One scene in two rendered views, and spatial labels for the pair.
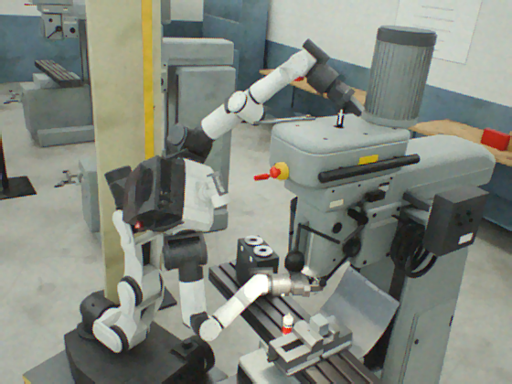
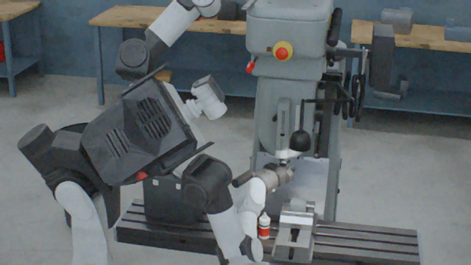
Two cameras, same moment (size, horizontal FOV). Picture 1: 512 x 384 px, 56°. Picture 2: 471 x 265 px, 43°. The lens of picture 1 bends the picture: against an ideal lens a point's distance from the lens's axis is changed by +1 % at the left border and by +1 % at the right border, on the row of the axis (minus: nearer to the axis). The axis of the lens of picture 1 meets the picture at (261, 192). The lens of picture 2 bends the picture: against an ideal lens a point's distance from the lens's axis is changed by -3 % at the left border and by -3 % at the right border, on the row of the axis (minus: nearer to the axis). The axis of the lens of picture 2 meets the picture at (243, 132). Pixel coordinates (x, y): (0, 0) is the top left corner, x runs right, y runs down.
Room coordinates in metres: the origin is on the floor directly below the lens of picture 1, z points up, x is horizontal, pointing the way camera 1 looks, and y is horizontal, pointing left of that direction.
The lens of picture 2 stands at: (0.20, 1.32, 2.30)
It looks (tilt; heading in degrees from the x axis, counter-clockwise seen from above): 24 degrees down; 316
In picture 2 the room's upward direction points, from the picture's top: 1 degrees clockwise
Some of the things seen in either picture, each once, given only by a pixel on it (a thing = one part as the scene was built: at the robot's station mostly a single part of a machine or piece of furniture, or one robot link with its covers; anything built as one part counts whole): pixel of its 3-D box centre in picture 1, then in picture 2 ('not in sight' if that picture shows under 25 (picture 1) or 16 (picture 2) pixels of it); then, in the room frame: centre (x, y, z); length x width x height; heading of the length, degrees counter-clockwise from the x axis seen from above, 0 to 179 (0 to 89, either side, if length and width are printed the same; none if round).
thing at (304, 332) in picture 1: (307, 335); (296, 220); (1.52, -0.24, 1.05); 0.12 x 0.06 x 0.04; 37
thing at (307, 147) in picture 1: (338, 147); (292, 18); (1.61, -0.25, 1.81); 0.47 x 0.26 x 0.16; 126
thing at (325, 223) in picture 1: (323, 232); (288, 110); (1.60, -0.25, 1.47); 0.21 x 0.19 x 0.32; 36
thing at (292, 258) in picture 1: (294, 259); (300, 139); (1.44, -0.14, 1.44); 0.07 x 0.07 x 0.06
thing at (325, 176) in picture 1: (371, 166); (334, 25); (1.50, -0.36, 1.79); 0.45 x 0.04 x 0.04; 126
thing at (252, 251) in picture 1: (256, 262); (173, 191); (1.99, -0.01, 1.06); 0.22 x 0.12 x 0.20; 29
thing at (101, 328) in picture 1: (122, 327); not in sight; (1.87, 0.63, 0.68); 0.21 x 0.20 x 0.13; 55
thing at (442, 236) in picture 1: (455, 220); (382, 55); (1.51, -0.68, 1.62); 0.20 x 0.09 x 0.21; 126
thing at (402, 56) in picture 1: (398, 76); not in sight; (1.75, -0.44, 2.05); 0.20 x 0.20 x 0.32
